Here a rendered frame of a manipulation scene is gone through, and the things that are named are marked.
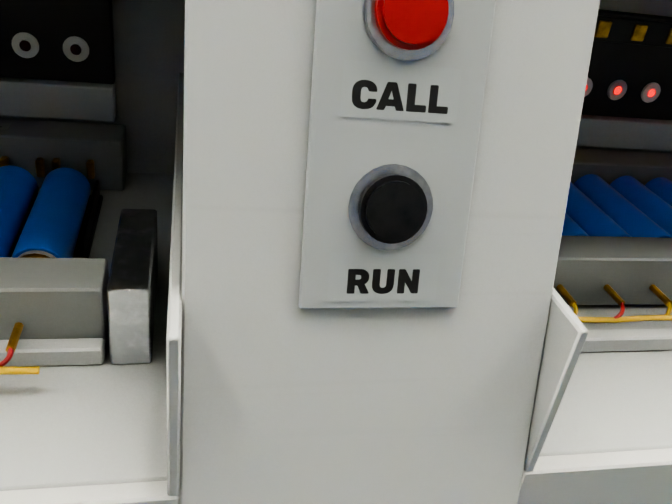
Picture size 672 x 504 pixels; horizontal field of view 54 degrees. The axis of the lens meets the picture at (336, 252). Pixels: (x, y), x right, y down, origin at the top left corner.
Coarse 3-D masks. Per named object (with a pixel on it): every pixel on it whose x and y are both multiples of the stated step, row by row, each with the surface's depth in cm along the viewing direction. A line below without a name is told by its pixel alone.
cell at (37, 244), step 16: (48, 176) 26; (64, 176) 26; (80, 176) 27; (48, 192) 25; (64, 192) 25; (80, 192) 26; (32, 208) 24; (48, 208) 24; (64, 208) 24; (80, 208) 25; (32, 224) 23; (48, 224) 23; (64, 224) 23; (80, 224) 25; (32, 240) 22; (48, 240) 22; (64, 240) 23; (16, 256) 22; (48, 256) 22; (64, 256) 22
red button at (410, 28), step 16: (384, 0) 14; (400, 0) 14; (416, 0) 14; (432, 0) 14; (384, 16) 14; (400, 16) 14; (416, 16) 14; (432, 16) 14; (384, 32) 14; (400, 32) 14; (416, 32) 14; (432, 32) 14; (400, 48) 14; (416, 48) 14
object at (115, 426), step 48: (0, 96) 29; (48, 96) 29; (96, 96) 30; (144, 192) 30; (96, 240) 26; (144, 240) 21; (144, 288) 19; (144, 336) 20; (0, 384) 19; (48, 384) 19; (96, 384) 19; (144, 384) 20; (0, 432) 17; (48, 432) 18; (96, 432) 18; (144, 432) 18; (0, 480) 16; (48, 480) 16; (96, 480) 16; (144, 480) 17
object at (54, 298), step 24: (0, 264) 20; (24, 264) 20; (48, 264) 20; (72, 264) 20; (96, 264) 20; (0, 288) 19; (24, 288) 19; (48, 288) 19; (72, 288) 19; (96, 288) 19; (0, 312) 19; (24, 312) 19; (48, 312) 19; (72, 312) 20; (96, 312) 20; (0, 336) 20; (24, 336) 20; (48, 336) 20; (72, 336) 20; (96, 336) 20
